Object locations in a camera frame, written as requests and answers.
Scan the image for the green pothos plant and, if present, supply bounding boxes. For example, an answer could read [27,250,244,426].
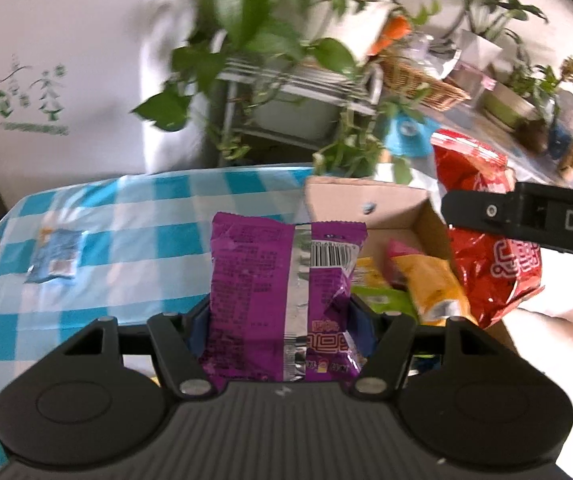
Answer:
[131,0,442,186]

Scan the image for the metal plant stand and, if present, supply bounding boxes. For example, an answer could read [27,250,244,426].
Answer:
[211,57,382,161]

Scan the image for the lime green snack packet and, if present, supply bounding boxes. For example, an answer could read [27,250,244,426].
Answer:
[351,285,417,321]

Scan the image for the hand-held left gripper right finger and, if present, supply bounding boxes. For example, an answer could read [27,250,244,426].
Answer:
[349,296,501,396]

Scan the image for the pink snack packet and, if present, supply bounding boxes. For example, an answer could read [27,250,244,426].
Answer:
[385,239,427,286]

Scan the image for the light blue snack packet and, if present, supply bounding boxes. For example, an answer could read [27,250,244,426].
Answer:
[25,227,84,285]

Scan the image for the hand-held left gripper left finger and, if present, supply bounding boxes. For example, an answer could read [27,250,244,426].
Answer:
[64,297,216,400]

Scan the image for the plant in white square pot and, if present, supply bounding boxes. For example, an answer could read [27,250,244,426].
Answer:
[454,0,547,68]

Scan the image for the large red snack bag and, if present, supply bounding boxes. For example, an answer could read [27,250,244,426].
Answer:
[431,129,545,330]

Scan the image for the white round plant pot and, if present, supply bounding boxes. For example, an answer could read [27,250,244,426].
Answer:
[317,0,397,61]

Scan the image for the purple snack packet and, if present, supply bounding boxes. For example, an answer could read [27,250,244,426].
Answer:
[205,211,369,391]

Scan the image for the wicker basket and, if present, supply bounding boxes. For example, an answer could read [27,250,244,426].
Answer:
[379,52,470,111]

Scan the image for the clear plastic bag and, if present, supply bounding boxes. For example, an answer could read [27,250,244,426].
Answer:
[407,35,462,76]

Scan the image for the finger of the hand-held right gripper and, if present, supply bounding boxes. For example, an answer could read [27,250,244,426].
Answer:
[441,186,517,242]

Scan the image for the grey white patterned table cover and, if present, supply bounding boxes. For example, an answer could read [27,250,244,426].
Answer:
[377,105,573,201]

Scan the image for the brown clay pot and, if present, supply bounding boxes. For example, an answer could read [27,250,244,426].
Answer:
[519,120,550,153]

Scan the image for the pale yellow snack packet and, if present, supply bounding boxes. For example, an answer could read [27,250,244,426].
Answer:
[354,257,392,291]

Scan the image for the brown cardboard box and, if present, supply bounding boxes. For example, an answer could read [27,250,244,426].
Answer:
[304,176,517,361]

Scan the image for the blue checkered tablecloth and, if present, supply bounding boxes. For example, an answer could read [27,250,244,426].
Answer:
[0,165,317,461]

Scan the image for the white refrigerator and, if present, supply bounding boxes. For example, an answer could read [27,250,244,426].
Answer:
[0,0,207,231]

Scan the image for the plant in green pot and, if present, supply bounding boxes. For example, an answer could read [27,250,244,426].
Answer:
[481,55,573,128]

